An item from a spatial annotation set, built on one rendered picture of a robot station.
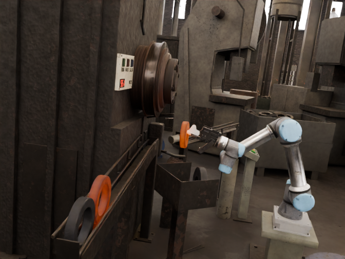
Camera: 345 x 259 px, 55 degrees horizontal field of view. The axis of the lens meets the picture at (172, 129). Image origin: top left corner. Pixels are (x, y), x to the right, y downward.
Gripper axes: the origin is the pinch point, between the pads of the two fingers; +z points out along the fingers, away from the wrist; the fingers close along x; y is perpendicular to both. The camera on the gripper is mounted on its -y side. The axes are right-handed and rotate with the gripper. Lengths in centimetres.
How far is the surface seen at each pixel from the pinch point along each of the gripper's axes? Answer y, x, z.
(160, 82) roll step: 20.9, -0.2, 23.6
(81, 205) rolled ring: -15, 95, 19
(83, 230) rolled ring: -28, 87, 18
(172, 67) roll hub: 31.4, -6.4, 21.6
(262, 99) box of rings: 14, -578, -119
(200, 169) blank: -6.0, 39.5, -14.4
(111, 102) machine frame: 6.0, 30.8, 38.7
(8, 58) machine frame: 7, 31, 97
